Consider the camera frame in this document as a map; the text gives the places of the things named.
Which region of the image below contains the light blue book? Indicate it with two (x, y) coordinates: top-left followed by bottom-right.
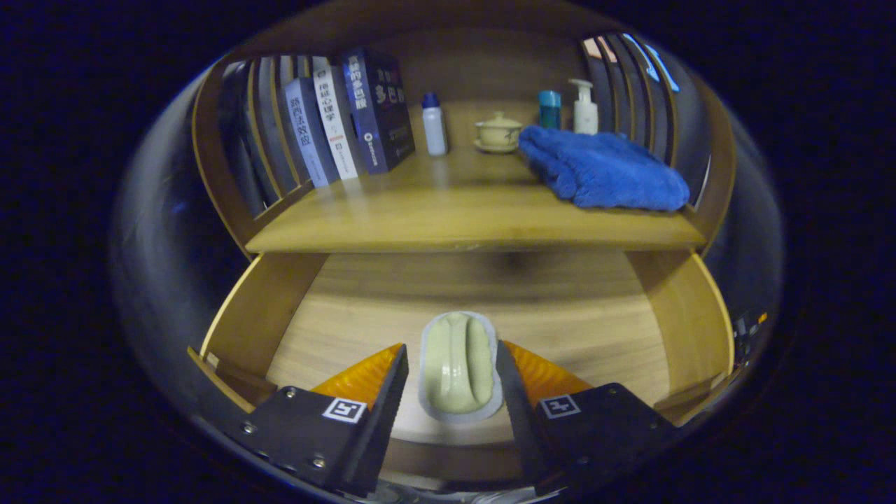
(283, 77), (342, 188)

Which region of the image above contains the teal bottle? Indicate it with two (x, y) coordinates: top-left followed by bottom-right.
(538, 90), (562, 130)

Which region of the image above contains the white bottle blue cap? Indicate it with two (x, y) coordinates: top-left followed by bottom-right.
(421, 92), (449, 157)

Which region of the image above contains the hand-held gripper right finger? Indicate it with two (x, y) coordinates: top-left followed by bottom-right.
(495, 340), (683, 498)

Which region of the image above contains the yellowish lidded tea cup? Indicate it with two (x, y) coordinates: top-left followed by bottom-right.
(474, 111), (524, 154)

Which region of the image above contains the wooden cabinet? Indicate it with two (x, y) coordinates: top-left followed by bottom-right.
(190, 0), (739, 261)

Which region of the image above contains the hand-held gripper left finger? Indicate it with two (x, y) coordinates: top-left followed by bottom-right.
(238, 343), (410, 499)

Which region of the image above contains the white book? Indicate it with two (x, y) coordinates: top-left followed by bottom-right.
(311, 56), (366, 181)

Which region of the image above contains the white pump bottle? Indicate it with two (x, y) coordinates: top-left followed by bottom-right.
(568, 78), (600, 136)

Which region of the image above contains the wooden countertop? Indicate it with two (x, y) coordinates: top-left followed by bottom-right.
(245, 98), (706, 254)

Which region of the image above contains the blue folded towel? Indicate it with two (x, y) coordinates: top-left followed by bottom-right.
(517, 125), (692, 213)

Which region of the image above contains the wooden drawer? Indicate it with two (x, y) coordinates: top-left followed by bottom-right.
(188, 251), (736, 491)

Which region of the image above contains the dark blue book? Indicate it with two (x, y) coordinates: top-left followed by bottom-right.
(342, 47), (417, 176)

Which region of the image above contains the pale green soap white dish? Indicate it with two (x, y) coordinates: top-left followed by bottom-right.
(418, 311), (505, 424)

